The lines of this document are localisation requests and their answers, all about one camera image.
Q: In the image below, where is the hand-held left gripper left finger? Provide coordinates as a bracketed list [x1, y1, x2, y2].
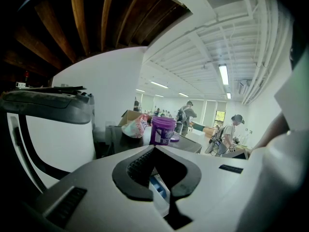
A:
[35, 145, 169, 232]

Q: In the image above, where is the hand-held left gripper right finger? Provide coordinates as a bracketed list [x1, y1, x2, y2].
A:
[154, 145, 251, 232]

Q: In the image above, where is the white detergent drawer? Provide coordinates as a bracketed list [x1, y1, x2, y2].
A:
[147, 173, 171, 218]

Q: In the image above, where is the purple detergent tub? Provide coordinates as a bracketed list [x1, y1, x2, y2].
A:
[149, 116, 177, 146]

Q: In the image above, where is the person's right forearm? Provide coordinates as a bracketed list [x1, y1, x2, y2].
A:
[251, 112, 291, 152]

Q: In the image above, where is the pink white detergent pouch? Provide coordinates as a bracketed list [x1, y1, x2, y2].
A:
[121, 114, 153, 139]

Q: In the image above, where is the white cabinet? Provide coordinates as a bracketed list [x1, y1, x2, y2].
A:
[187, 129, 206, 143]

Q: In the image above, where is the closed cardboard box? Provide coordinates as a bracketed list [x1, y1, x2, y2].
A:
[202, 127, 217, 139]

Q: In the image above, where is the white black cleaning machine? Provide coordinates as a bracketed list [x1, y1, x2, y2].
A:
[0, 89, 97, 193]

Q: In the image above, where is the large open cardboard box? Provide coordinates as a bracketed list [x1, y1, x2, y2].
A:
[117, 109, 146, 128]

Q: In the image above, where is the ceiling air conditioner unit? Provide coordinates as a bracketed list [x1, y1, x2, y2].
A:
[239, 80, 252, 94]

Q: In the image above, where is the wooden staircase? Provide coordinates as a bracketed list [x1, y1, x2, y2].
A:
[0, 0, 194, 82]

